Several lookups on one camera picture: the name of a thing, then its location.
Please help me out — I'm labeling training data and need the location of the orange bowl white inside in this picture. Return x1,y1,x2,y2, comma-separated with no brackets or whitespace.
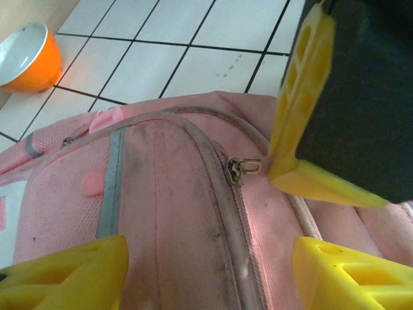
0,21,63,94

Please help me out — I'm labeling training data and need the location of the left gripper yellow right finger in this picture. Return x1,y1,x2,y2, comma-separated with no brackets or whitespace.
291,235,413,310

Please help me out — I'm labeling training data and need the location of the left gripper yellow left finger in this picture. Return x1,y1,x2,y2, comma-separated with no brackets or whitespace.
0,234,130,310

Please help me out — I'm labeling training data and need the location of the pink school backpack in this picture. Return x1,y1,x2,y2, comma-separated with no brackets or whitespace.
0,91,413,310

